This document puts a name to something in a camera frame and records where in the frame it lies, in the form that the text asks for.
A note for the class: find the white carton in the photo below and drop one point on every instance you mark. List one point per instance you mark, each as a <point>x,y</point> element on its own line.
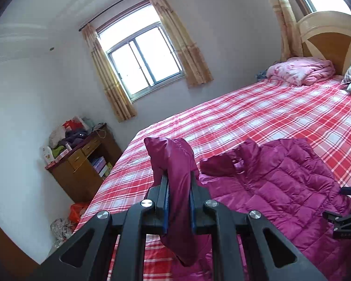
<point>48,153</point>

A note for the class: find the orange plastic bag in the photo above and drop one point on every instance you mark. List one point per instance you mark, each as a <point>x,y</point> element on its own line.
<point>77,212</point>

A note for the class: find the green cloth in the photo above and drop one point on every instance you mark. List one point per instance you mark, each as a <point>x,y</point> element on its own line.
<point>58,152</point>

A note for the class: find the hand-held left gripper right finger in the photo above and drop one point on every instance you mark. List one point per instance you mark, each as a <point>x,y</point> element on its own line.
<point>193,212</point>

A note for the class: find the patterned plastic bag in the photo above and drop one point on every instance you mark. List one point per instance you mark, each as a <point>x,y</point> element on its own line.
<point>61,229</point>

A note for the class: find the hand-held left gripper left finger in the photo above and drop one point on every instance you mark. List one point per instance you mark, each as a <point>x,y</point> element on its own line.
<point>165,210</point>

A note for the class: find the beige floral curtain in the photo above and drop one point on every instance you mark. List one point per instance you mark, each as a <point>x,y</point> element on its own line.
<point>286,29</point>
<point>184,46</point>
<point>111,85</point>

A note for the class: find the red plaid bed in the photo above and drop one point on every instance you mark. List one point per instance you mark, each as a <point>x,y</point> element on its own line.
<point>251,108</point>

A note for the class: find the magenta down jacket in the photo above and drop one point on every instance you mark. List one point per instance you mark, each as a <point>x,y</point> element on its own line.
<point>280,187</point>

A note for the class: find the red bag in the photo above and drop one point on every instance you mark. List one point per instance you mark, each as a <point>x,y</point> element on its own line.
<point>71,125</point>

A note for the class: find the brown wooden door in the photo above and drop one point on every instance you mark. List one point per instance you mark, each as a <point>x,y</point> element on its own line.
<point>5,248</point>

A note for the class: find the white plastic bag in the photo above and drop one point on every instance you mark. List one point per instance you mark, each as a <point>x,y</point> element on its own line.
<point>57,136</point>

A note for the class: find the pink folded quilt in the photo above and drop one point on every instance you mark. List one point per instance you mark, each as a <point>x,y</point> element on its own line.
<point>298,70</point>

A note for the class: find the stack of books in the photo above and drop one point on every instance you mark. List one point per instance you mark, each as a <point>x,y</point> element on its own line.
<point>99,164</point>

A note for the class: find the sliding glass window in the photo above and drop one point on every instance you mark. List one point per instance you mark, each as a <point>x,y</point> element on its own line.
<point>146,61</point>

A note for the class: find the dark curtain rod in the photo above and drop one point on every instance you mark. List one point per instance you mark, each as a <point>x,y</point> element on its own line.
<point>118,5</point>

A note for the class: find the wooden bed headboard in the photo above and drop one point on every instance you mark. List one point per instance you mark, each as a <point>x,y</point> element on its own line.
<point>327,44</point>

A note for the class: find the blue cloth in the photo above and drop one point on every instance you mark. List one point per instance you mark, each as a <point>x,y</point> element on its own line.
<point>261,75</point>

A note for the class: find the dark clothes pile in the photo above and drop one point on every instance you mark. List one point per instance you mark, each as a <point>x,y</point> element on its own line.
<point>74,137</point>

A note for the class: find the brown wooden desk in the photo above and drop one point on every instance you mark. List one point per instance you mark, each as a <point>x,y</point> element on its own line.
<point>73,175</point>

